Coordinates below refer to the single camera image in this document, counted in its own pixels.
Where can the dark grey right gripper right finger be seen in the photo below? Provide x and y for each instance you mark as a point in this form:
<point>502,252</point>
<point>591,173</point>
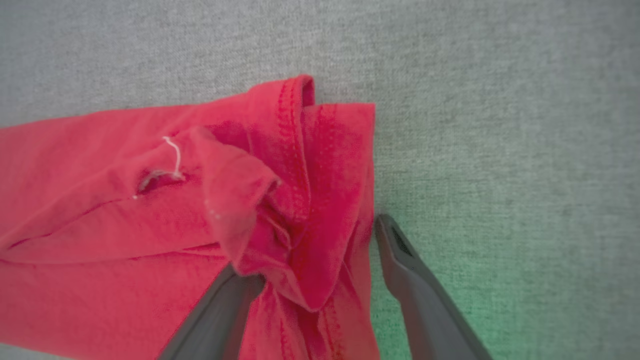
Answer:
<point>430,305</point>

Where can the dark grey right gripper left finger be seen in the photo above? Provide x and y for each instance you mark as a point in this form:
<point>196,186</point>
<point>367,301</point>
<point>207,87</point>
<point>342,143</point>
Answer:
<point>215,320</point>

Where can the red and white shirt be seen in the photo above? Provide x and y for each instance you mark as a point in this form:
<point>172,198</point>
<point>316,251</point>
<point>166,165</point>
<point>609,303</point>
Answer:
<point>175,210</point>

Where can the grey fabric sofa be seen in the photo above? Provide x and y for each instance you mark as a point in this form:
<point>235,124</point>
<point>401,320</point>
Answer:
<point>500,125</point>

